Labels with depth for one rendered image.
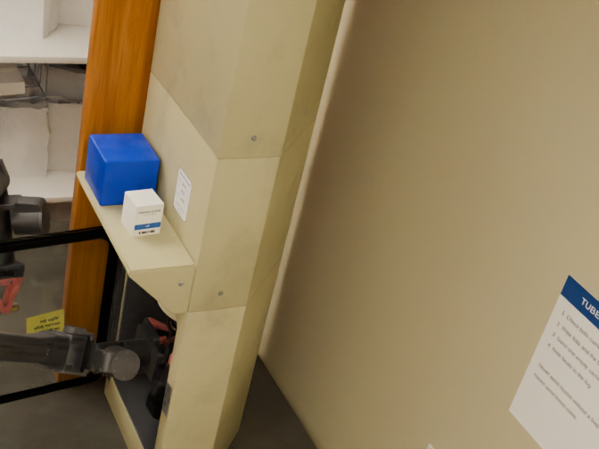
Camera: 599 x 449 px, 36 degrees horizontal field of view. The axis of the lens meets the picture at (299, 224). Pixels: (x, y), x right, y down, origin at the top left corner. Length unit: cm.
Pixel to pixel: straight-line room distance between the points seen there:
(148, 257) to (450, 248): 52
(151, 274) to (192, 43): 38
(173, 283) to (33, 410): 63
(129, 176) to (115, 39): 25
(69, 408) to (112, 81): 73
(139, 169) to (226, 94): 30
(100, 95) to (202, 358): 51
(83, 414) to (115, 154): 66
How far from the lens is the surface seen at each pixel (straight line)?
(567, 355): 148
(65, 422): 205
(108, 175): 163
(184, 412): 177
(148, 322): 187
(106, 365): 172
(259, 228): 155
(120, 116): 179
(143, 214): 157
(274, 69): 141
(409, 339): 179
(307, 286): 210
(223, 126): 142
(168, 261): 154
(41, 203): 184
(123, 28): 171
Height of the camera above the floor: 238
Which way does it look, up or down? 30 degrees down
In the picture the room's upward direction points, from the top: 14 degrees clockwise
